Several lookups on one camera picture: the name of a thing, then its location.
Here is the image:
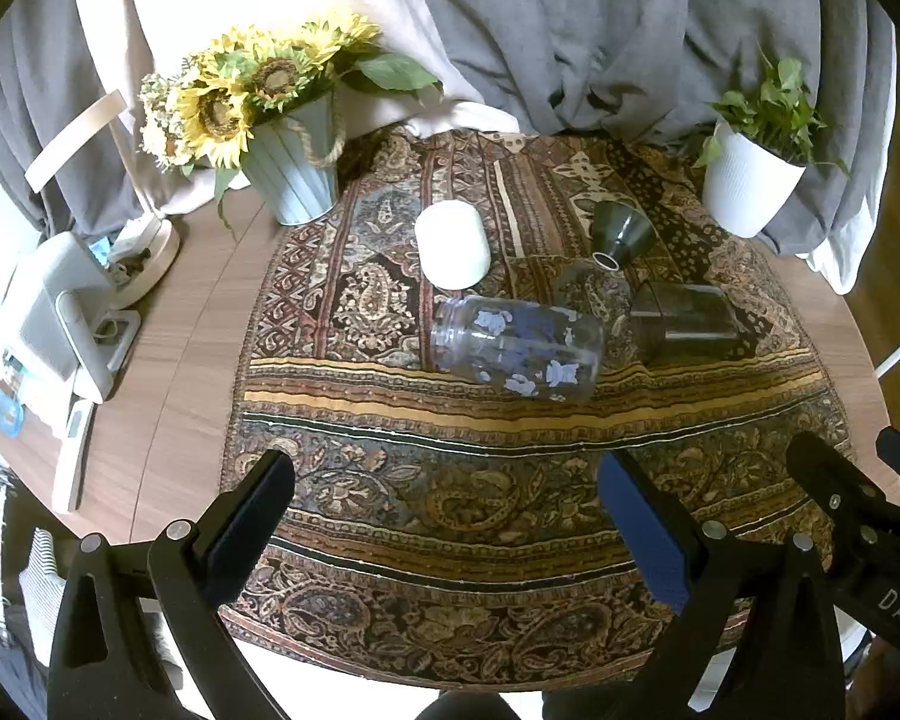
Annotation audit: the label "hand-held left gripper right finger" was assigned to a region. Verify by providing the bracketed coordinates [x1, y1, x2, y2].
[598, 450, 848, 720]

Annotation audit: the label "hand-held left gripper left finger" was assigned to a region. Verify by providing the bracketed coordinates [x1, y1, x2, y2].
[47, 448, 297, 720]

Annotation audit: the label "clear glass cup blue print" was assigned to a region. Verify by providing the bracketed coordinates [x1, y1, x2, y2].
[429, 295, 607, 403]

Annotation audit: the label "clear plain glass cup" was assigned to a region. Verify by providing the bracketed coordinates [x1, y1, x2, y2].
[553, 264, 634, 337]

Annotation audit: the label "dark green tapered glass cup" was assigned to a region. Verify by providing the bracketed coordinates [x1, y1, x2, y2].
[591, 199, 655, 272]

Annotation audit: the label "white cup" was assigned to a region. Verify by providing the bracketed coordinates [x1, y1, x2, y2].
[414, 200, 493, 290]

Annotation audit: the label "paisley patterned table cloth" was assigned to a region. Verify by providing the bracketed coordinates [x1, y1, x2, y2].
[220, 124, 857, 688]

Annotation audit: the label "white remote control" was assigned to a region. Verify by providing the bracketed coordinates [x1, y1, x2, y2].
[51, 397, 97, 515]

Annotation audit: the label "person's dark trousers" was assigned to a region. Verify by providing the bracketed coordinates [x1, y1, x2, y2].
[412, 686, 646, 720]

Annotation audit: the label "white desktop device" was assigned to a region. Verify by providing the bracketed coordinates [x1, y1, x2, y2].
[0, 231, 145, 403]

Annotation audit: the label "white desk lamp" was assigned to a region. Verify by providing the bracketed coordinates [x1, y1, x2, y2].
[25, 88, 182, 310]

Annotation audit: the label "green plant in white pot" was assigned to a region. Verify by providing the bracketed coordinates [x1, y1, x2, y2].
[691, 45, 852, 239]

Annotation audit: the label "sunflower bouquet in pale pot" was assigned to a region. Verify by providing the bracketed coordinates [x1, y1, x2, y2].
[136, 11, 445, 227]

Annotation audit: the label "grey curtain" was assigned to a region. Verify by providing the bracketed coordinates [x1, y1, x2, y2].
[403, 0, 899, 257]
[0, 0, 147, 237]

